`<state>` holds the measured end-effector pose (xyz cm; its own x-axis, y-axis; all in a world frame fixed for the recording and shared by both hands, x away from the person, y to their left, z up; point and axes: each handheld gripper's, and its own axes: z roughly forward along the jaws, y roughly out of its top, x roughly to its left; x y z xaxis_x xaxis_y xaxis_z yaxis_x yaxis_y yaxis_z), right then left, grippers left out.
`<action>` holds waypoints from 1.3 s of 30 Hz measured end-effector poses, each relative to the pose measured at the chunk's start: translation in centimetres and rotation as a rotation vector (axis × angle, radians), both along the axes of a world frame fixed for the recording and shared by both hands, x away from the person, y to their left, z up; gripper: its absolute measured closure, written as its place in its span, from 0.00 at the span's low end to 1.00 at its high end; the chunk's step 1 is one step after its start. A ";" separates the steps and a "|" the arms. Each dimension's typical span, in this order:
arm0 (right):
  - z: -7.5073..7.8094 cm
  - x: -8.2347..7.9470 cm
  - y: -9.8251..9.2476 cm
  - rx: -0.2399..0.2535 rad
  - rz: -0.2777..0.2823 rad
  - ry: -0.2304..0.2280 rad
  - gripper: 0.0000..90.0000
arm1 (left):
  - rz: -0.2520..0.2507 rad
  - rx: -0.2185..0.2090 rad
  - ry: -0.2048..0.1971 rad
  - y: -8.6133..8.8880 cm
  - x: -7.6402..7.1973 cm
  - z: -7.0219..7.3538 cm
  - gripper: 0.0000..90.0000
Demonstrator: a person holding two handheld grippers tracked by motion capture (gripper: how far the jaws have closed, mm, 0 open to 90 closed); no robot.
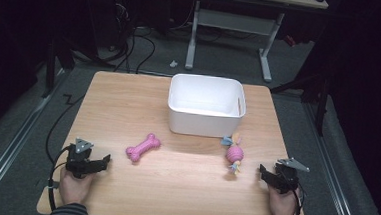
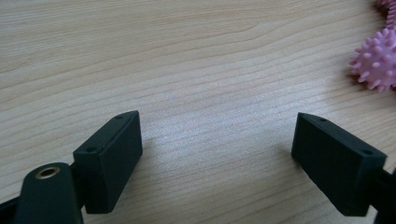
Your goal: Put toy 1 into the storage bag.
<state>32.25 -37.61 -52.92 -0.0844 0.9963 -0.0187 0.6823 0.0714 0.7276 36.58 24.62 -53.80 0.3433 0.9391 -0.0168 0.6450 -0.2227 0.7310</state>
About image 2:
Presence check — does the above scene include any pink spiky rubber toy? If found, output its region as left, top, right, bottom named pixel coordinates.
left=348, top=27, right=396, bottom=93

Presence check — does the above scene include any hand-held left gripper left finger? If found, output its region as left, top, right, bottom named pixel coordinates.
left=73, top=110, right=144, bottom=215

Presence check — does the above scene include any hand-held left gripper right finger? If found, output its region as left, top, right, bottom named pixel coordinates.
left=291, top=112, right=388, bottom=217

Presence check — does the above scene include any pink ridged ball cloth toy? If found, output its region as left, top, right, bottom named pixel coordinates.
left=377, top=0, right=396, bottom=31

